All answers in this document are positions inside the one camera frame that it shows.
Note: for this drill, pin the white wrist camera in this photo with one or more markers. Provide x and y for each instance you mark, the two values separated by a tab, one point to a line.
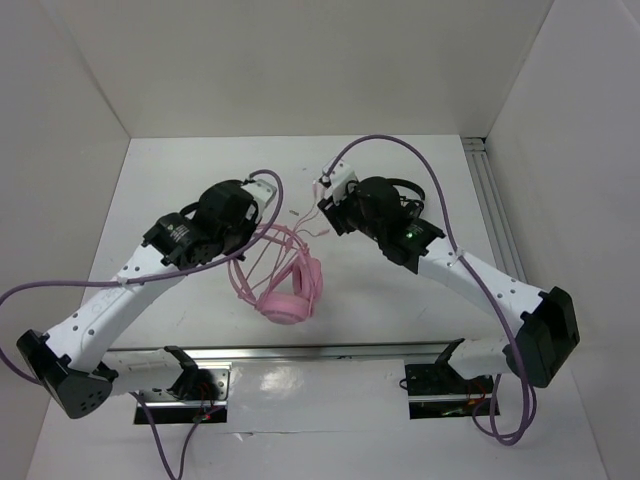
262	192
335	180

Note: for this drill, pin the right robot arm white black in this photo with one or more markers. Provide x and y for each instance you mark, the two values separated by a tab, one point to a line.
540	326

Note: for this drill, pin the pink gaming headset with cable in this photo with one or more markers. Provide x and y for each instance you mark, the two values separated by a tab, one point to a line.
289	293

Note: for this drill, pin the black headphones on right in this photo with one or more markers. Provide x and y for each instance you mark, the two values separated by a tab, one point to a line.
412	197

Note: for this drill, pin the aluminium front rail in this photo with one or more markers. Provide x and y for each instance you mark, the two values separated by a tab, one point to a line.
310	352

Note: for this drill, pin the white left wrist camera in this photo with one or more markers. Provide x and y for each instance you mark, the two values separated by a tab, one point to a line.
262	192

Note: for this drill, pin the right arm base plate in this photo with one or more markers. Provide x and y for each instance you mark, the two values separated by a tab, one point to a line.
435	391

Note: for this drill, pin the aluminium side rail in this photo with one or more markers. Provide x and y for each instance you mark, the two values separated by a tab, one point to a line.
495	200

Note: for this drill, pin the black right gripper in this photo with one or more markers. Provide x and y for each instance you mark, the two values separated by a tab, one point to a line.
334	213

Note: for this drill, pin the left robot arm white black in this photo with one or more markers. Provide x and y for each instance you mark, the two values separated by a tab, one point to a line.
73	360

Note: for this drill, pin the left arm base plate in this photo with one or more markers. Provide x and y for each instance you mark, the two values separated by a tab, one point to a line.
207	401

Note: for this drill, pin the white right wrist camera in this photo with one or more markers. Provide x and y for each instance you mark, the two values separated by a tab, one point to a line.
335	180

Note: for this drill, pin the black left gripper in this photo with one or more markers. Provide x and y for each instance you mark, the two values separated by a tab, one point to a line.
249	221

